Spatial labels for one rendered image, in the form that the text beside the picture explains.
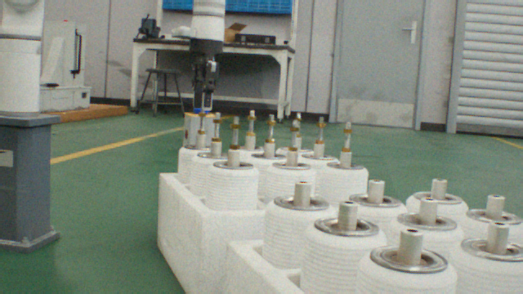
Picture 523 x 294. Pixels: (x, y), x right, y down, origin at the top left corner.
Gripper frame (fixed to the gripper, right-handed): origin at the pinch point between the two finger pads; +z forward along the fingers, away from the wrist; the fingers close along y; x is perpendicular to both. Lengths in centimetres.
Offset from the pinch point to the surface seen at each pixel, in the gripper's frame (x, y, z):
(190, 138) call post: -1.3, 13.0, 9.5
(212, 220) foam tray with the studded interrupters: 6.0, -31.8, 18.3
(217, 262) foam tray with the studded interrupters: 4.7, -31.8, 25.8
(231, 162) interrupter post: 1.0, -25.1, 9.2
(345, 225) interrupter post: 2, -67, 10
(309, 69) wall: -240, 420, -23
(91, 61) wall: -16, 557, -17
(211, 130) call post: -6.5, 13.0, 7.3
